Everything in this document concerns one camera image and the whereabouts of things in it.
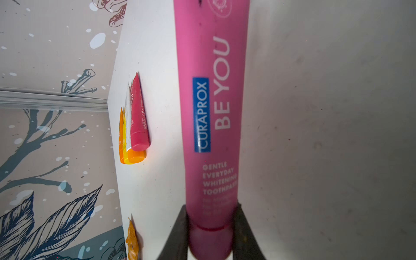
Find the yellow toothpaste tube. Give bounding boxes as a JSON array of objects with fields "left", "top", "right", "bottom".
[{"left": 122, "top": 107, "right": 130, "bottom": 165}]

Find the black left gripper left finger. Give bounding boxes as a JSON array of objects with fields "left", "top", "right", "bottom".
[{"left": 157, "top": 205, "right": 189, "bottom": 260}]

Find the orange toothpaste tube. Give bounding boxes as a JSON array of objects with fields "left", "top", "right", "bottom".
[{"left": 118, "top": 108, "right": 125, "bottom": 164}]

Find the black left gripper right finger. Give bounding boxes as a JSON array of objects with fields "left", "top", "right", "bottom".
[{"left": 232, "top": 203, "right": 266, "bottom": 260}]

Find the light pink toothpaste tube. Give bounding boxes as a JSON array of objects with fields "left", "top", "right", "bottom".
[{"left": 174, "top": 1, "right": 250, "bottom": 260}]

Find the dark pink toothpaste tube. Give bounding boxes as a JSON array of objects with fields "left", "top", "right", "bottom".
[{"left": 130, "top": 73, "right": 151, "bottom": 151}]

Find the orange snack wrapper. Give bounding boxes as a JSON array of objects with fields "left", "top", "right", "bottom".
[{"left": 125, "top": 219, "right": 140, "bottom": 260}]

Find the white orange-capped toothpaste tube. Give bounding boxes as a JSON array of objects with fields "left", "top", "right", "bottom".
[{"left": 125, "top": 84, "right": 146, "bottom": 165}]

